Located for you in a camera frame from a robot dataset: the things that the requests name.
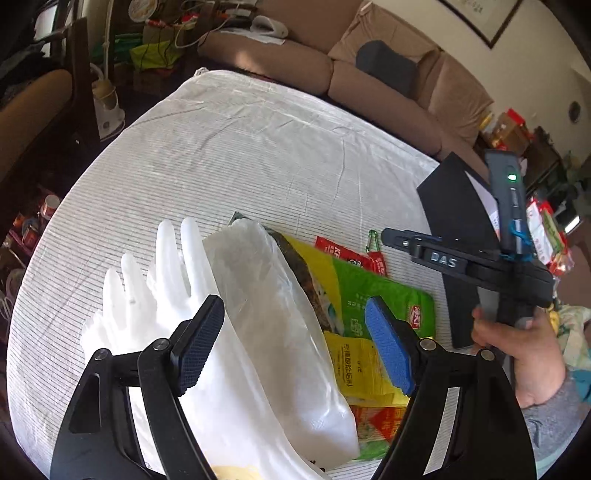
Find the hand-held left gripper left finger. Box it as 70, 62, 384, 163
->
50, 294, 227, 480

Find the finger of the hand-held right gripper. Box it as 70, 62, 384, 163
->
381, 228, 444, 252

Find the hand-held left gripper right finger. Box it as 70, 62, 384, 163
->
364, 296, 539, 480

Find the yellow sachet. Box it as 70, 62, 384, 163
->
323, 330, 409, 409

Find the green snack packet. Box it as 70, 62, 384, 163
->
268, 231, 437, 342

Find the white rubber glove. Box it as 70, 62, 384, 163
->
81, 217, 319, 480

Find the clear plastic bag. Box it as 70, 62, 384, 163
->
202, 218, 361, 467

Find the person's right forearm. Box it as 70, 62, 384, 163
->
519, 369, 589, 480

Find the person's right hand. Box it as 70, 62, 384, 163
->
471, 302, 568, 409

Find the red white snack bag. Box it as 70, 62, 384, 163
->
526, 196, 571, 278

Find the red sachet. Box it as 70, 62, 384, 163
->
315, 235, 372, 271

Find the cardboard box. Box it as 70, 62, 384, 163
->
480, 108, 532, 155

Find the grey lumbar cushion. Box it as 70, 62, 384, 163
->
355, 39, 419, 99

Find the white striped tablecloth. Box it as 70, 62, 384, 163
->
7, 69, 462, 480

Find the framed painting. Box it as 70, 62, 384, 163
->
438, 0, 525, 50

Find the brown sofa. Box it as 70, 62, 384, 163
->
198, 0, 495, 160

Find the white device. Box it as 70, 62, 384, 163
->
252, 15, 289, 40

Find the white garment steamer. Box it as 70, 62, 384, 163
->
90, 0, 126, 139

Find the wooden armchair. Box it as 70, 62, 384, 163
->
0, 18, 100, 195

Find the green bag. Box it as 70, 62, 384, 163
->
129, 39, 183, 70

